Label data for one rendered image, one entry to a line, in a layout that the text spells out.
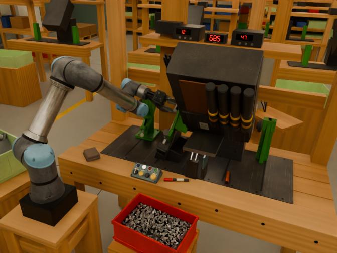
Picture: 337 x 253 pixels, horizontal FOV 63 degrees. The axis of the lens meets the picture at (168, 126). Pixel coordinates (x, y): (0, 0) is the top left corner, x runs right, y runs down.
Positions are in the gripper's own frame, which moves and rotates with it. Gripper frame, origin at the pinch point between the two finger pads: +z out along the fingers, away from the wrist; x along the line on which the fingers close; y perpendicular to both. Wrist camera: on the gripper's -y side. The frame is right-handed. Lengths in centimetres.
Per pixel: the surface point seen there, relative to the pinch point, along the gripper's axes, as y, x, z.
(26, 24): -360, 140, -463
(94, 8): -813, 495, -673
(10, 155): 0, -66, -73
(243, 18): 17, 58, 12
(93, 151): -9, -42, -34
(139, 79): -32, 18, -42
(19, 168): -10, -71, -69
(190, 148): 18.8, -20.7, 18.0
